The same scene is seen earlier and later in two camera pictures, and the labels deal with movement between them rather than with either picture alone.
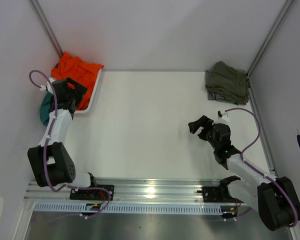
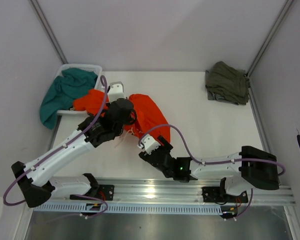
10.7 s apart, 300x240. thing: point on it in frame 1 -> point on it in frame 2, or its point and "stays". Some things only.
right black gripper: [193, 126] -> [167, 147]
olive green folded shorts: [232, 83] stays
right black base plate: [217, 194] stays
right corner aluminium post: [269, 38] stays
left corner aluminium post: [48, 32] stays
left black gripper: [79, 91] -> [130, 119]
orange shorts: [81, 72] -> [148, 115]
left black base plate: [92, 194] stays
